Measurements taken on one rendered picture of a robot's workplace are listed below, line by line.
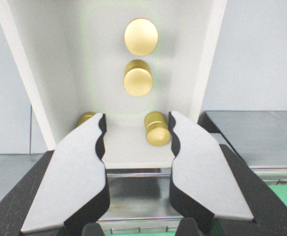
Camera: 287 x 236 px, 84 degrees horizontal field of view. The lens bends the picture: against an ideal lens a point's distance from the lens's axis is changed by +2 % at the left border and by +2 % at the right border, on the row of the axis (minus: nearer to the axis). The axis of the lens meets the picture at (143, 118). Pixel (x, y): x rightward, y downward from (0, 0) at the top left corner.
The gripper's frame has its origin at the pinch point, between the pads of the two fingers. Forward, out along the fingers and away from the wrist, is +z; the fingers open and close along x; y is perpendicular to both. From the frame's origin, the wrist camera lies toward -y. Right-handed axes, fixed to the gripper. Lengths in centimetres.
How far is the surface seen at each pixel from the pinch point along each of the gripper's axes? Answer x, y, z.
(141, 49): 0.6, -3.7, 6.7
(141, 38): 0.6, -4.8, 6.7
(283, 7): 18.9, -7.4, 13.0
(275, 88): 22.6, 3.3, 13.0
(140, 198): 0.1, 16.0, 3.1
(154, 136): 2.3, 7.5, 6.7
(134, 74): -0.2, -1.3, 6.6
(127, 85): -1.1, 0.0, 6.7
